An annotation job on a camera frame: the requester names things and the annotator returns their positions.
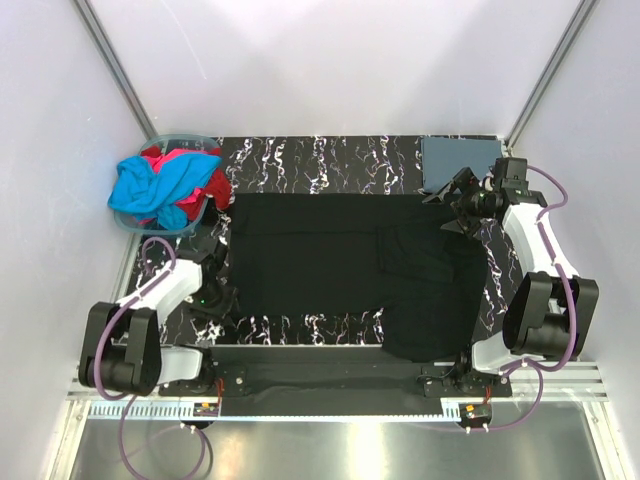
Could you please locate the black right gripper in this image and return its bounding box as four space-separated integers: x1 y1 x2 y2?
424 168 495 240

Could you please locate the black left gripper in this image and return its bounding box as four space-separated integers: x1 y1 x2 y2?
185 284 239 327

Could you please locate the black t shirt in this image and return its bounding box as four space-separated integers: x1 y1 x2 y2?
230 193 488 362

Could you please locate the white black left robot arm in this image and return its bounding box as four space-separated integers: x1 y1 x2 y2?
78 241 238 400

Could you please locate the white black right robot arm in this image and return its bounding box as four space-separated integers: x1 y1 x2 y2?
424 157 599 397

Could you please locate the folded grey-blue t shirt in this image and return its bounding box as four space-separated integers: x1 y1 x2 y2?
421 136 502 193

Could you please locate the red t shirt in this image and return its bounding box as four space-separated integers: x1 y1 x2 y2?
153 148 232 230

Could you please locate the teal plastic laundry basket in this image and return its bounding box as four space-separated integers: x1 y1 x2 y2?
113 134 221 238

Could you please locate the bright blue t shirt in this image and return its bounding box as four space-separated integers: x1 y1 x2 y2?
108 152 222 229

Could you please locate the pink t shirt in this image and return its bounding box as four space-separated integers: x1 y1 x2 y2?
140 146 211 222

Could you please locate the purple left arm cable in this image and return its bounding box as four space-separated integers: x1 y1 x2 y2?
92 237 214 476

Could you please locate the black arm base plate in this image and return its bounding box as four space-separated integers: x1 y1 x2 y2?
160 345 512 418

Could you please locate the white slotted cable duct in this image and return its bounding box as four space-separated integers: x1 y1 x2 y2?
88 398 461 423

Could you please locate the aluminium front rail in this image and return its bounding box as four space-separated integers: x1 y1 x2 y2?
67 362 609 401

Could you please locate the aluminium frame post right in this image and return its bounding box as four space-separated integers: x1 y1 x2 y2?
504 0 599 152

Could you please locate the aluminium frame post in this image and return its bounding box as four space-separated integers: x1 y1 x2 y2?
504 0 599 152
71 0 157 140

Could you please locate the aluminium frame post left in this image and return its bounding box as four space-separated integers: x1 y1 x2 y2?
71 0 157 140

